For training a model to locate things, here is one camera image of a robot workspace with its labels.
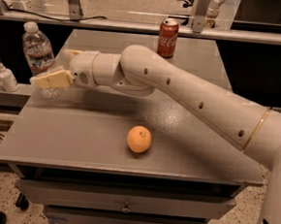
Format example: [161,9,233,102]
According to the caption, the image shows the black cable on ledge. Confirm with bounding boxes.
[0,0,109,25]

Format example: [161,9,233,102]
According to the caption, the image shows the orange fruit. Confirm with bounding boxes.
[127,125,152,153]

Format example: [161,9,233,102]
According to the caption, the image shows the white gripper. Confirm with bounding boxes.
[30,48,100,89]

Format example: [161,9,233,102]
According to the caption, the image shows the clear plastic water bottle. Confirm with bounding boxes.
[17,20,69,100]

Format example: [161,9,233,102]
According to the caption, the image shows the white pump dispenser bottle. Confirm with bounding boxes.
[0,61,19,92]

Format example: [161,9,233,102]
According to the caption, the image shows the red coke can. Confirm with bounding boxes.
[157,17,179,58]

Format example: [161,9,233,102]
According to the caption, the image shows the cabinet caster wheel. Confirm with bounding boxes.
[15,193,29,210]

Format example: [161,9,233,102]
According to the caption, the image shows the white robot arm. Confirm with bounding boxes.
[30,45,281,224]

